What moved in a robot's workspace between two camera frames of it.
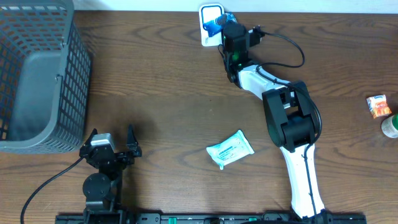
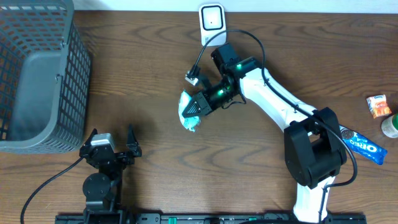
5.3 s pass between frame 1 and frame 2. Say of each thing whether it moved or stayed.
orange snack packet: stayed
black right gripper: moved
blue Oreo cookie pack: moved
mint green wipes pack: moved
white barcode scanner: stayed
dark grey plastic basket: stayed
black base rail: stayed
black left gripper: stayed
